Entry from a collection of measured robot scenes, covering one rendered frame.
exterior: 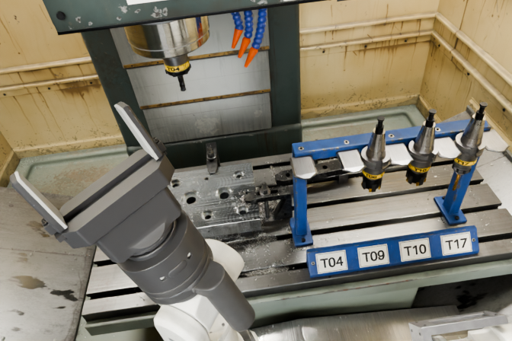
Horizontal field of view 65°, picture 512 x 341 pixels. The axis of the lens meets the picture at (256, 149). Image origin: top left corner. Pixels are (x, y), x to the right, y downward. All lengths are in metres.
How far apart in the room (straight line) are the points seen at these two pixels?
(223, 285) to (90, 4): 0.40
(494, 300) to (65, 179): 1.77
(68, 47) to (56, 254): 0.82
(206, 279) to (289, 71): 1.07
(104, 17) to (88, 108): 1.41
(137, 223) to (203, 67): 0.99
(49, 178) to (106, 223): 1.75
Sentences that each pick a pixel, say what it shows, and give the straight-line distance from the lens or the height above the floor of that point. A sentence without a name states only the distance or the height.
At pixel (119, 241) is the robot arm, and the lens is 0.41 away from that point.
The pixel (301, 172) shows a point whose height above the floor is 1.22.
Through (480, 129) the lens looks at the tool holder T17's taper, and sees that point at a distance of 0.99.
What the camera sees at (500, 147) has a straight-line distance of 1.05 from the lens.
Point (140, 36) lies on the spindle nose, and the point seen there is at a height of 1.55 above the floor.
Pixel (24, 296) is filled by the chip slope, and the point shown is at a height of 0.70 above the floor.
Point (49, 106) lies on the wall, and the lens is 2.04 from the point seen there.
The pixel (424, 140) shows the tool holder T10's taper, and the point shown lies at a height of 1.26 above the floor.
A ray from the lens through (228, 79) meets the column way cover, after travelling 1.38.
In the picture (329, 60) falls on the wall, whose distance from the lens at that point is 1.88.
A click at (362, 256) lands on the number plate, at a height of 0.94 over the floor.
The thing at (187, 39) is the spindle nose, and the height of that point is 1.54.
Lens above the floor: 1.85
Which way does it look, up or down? 41 degrees down
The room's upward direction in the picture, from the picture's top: 7 degrees counter-clockwise
